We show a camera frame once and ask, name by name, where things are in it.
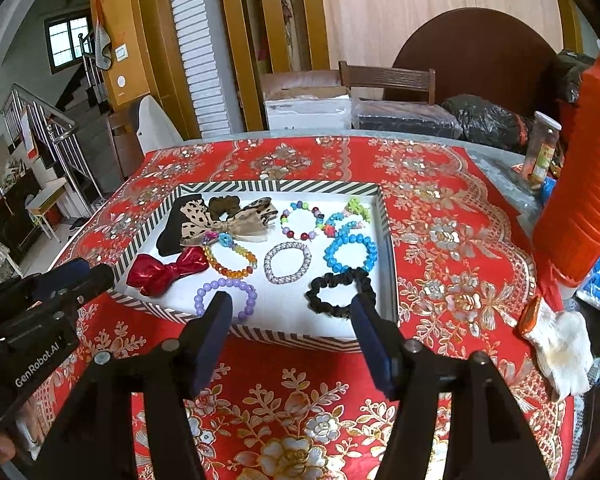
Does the white work glove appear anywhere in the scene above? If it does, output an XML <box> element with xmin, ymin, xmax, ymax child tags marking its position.
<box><xmin>517</xmin><ymin>294</ymin><xmax>594</xmax><ymax>402</ymax></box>

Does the small white desk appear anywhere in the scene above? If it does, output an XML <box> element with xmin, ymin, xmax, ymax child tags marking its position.
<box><xmin>26</xmin><ymin>176</ymin><xmax>69</xmax><ymax>242</ymax></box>

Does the black plastic bag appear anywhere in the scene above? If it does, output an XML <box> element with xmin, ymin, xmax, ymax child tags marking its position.
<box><xmin>440</xmin><ymin>94</ymin><xmax>534</xmax><ymax>154</ymax></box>
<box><xmin>550</xmin><ymin>50</ymin><xmax>599</xmax><ymax>104</ymax></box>

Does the yellow wooden frame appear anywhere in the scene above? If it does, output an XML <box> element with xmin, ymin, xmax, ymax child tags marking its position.
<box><xmin>215</xmin><ymin>0</ymin><xmax>331</xmax><ymax>131</ymax></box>

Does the white corrugated panel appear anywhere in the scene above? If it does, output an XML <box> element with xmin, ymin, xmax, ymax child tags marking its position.
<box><xmin>166</xmin><ymin>0</ymin><xmax>247</xmax><ymax>139</ymax></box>

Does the round brown table top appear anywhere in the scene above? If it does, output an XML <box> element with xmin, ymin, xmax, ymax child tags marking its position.
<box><xmin>382</xmin><ymin>7</ymin><xmax>562</xmax><ymax>117</ymax></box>

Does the black scrunchie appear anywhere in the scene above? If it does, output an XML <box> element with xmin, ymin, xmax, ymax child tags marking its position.
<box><xmin>306</xmin><ymin>267</ymin><xmax>377</xmax><ymax>320</ymax></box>

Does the amber rainbow bead bracelet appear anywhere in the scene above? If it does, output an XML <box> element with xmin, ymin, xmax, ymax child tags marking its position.
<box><xmin>202</xmin><ymin>230</ymin><xmax>259</xmax><ymax>279</ymax></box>

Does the white rounded board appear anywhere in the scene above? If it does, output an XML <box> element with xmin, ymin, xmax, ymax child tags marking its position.
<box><xmin>129</xmin><ymin>96</ymin><xmax>184</xmax><ymax>157</ymax></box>

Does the red shiny bow hair clip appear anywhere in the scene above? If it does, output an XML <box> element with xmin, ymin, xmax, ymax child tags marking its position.
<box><xmin>126</xmin><ymin>246</ymin><xmax>212</xmax><ymax>297</ymax></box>

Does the black velvet hair accessory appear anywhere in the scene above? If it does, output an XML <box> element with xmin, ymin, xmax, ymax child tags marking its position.
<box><xmin>155</xmin><ymin>195</ymin><xmax>193</xmax><ymax>257</ymax></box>

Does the brown scrunchie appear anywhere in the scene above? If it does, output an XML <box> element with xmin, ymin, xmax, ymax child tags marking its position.
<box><xmin>208</xmin><ymin>195</ymin><xmax>241</xmax><ymax>222</ymax></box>

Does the white cardboard box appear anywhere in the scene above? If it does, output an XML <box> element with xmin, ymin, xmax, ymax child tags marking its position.
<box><xmin>261</xmin><ymin>71</ymin><xmax>354</xmax><ymax>132</ymax></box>

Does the black plastic-wrapped package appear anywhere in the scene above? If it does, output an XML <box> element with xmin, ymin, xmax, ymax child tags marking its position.
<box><xmin>352</xmin><ymin>99</ymin><xmax>462</xmax><ymax>141</ymax></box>

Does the beige sheer bow hair clip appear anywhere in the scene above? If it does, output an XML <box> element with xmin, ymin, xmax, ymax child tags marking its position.
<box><xmin>219</xmin><ymin>200</ymin><xmax>276</xmax><ymax>244</ymax></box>

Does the red floral tablecloth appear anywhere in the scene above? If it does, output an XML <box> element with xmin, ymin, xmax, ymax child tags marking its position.
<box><xmin>57</xmin><ymin>135</ymin><xmax>578</xmax><ymax>480</ymax></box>

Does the dark wooden cabinet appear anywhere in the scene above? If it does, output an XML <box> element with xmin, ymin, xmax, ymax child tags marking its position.
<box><xmin>0</xmin><ymin>171</ymin><xmax>44</xmax><ymax>252</ymax></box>

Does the cream polka dot bow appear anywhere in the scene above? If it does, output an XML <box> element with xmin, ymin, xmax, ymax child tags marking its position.
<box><xmin>172</xmin><ymin>199</ymin><xmax>214</xmax><ymax>247</ymax></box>

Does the person's left hand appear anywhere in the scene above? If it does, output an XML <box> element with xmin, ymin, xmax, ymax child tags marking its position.
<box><xmin>0</xmin><ymin>391</ymin><xmax>48</xmax><ymax>467</ymax></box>

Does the wooden chair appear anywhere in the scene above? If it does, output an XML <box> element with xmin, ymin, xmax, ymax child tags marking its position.
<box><xmin>338</xmin><ymin>60</ymin><xmax>437</xmax><ymax>106</ymax></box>

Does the striped white tray box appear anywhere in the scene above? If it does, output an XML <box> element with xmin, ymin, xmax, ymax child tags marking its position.
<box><xmin>107</xmin><ymin>180</ymin><xmax>401</xmax><ymax>354</ymax></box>

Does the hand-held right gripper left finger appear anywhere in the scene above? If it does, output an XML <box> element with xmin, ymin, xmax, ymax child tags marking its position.
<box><xmin>22</xmin><ymin>290</ymin><xmax>235</xmax><ymax>480</ymax></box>

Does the multicolour bead bracelet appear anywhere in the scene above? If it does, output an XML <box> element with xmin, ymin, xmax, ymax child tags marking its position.
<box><xmin>279</xmin><ymin>200</ymin><xmax>327</xmax><ymax>242</ymax></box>

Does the green flower bead bracelet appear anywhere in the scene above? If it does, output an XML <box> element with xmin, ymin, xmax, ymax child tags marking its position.
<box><xmin>344</xmin><ymin>196</ymin><xmax>372</xmax><ymax>222</ymax></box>

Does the light blue bead bracelet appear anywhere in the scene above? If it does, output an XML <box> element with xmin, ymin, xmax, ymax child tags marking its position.
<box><xmin>322</xmin><ymin>211</ymin><xmax>363</xmax><ymax>239</ymax></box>

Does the orange ribbed plastic stool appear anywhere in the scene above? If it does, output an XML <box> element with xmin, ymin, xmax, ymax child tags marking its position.
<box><xmin>531</xmin><ymin>52</ymin><xmax>600</xmax><ymax>289</ymax></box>

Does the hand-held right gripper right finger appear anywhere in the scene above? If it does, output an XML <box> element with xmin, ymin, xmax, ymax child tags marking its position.
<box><xmin>350</xmin><ymin>292</ymin><xmax>553</xmax><ymax>480</ymax></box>

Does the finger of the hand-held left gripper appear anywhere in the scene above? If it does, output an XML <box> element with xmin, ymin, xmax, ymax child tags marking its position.
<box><xmin>42</xmin><ymin>258</ymin><xmax>90</xmax><ymax>292</ymax></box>
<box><xmin>62</xmin><ymin>263</ymin><xmax>116</xmax><ymax>307</ymax></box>

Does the silver rhinestone bracelet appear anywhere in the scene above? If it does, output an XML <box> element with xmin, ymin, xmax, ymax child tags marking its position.
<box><xmin>263</xmin><ymin>241</ymin><xmax>313</xmax><ymax>285</ymax></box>

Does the purple bead bracelet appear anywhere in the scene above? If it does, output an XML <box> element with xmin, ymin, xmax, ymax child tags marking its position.
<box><xmin>194</xmin><ymin>277</ymin><xmax>259</xmax><ymax>325</ymax></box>

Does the clear labelled jar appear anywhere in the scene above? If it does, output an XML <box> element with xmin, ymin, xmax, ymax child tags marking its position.
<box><xmin>522</xmin><ymin>111</ymin><xmax>564</xmax><ymax>191</ymax></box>

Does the metal stair railing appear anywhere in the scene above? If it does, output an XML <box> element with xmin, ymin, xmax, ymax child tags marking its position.
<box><xmin>0</xmin><ymin>30</ymin><xmax>108</xmax><ymax>202</ymax></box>

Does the dark framed window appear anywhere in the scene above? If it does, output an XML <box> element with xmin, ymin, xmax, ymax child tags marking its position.
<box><xmin>44</xmin><ymin>15</ymin><xmax>94</xmax><ymax>72</ymax></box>

